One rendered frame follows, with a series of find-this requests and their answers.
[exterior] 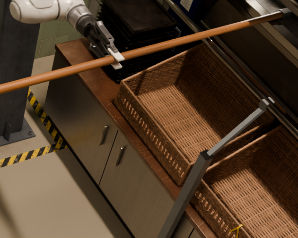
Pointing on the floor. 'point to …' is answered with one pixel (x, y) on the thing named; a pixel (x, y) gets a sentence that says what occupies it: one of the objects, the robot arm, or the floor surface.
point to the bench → (114, 148)
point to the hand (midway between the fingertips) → (114, 58)
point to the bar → (186, 197)
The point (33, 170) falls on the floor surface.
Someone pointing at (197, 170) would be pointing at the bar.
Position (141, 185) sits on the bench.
